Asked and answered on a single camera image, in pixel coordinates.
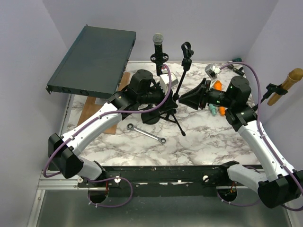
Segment mint green toy microphone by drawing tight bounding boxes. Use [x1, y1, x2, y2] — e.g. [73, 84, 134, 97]
[209, 104, 217, 116]

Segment black tripod shock-mount stand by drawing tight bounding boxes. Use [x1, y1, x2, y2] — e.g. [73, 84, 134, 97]
[150, 52, 169, 76]

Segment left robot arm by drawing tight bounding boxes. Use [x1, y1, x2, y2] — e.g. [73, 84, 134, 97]
[45, 64, 177, 180]

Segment purple cable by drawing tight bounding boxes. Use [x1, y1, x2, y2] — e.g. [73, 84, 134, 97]
[43, 64, 172, 209]
[216, 61, 303, 211]

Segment silver ratchet wrench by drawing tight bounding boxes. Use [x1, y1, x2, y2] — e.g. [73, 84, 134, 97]
[127, 123, 166, 144]

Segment wooden board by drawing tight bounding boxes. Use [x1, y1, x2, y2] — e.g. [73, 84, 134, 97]
[77, 72, 131, 135]

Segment green-handled screwdriver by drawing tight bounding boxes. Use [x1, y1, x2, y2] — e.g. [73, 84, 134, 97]
[231, 58, 243, 63]

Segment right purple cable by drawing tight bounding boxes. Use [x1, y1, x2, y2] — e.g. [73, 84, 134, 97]
[216, 61, 303, 211]

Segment black microphone silver grille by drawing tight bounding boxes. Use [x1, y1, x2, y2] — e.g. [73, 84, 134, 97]
[150, 33, 164, 76]

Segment gold microphone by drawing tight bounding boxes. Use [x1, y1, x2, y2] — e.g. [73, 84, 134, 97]
[267, 68, 303, 106]

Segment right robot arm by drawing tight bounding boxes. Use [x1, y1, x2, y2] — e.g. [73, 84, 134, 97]
[178, 76, 303, 208]

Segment black round-base clip stand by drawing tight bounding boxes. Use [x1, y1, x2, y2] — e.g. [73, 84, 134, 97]
[252, 83, 288, 111]

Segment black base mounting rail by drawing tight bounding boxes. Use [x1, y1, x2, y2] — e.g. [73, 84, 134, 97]
[78, 165, 240, 201]

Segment dark rack-mount equipment case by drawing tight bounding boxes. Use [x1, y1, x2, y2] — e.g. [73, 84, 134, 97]
[46, 25, 136, 99]

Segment black round-base shock-mount stand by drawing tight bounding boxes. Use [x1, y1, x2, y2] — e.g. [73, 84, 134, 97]
[141, 110, 160, 125]

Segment orange toy microphone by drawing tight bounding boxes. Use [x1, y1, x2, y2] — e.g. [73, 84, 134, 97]
[214, 80, 225, 116]

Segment black tripod clip stand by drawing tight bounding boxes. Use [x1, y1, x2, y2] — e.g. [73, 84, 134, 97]
[157, 42, 194, 136]

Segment aluminium frame rail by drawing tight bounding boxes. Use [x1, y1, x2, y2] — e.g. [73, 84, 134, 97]
[26, 170, 79, 227]

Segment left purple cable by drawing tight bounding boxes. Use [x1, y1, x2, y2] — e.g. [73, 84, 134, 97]
[43, 64, 172, 209]

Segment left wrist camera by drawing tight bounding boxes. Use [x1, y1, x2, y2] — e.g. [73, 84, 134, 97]
[160, 69, 178, 94]

